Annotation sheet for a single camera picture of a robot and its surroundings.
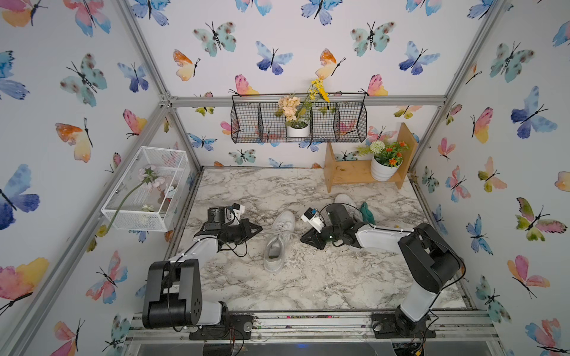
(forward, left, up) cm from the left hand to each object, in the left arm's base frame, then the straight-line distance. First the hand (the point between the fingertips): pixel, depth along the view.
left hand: (262, 226), depth 87 cm
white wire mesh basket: (+3, +35, +19) cm, 40 cm away
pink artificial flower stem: (+7, +35, +22) cm, 42 cm away
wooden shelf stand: (+32, -40, -4) cm, 51 cm away
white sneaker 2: (+2, -33, +9) cm, 34 cm away
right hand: (-3, -16, -3) cm, 17 cm away
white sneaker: (-1, -8, -2) cm, 8 cm away
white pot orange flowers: (+27, -53, +9) cm, 60 cm away
